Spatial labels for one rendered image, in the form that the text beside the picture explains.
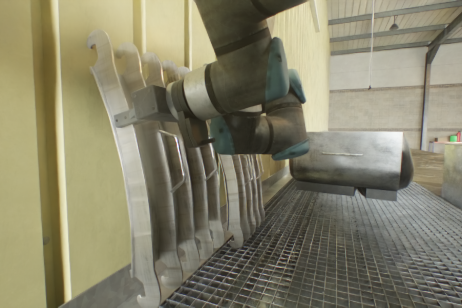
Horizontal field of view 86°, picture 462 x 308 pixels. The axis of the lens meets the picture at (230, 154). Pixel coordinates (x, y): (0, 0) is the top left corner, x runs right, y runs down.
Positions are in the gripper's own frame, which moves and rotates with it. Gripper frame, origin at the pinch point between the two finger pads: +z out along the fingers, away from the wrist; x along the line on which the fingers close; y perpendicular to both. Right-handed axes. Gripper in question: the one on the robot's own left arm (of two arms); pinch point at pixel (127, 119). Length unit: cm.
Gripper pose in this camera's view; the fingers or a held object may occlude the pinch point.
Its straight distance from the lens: 57.2
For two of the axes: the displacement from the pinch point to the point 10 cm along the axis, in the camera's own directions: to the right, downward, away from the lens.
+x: -3.9, 0.7, -9.2
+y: -2.0, -9.8, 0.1
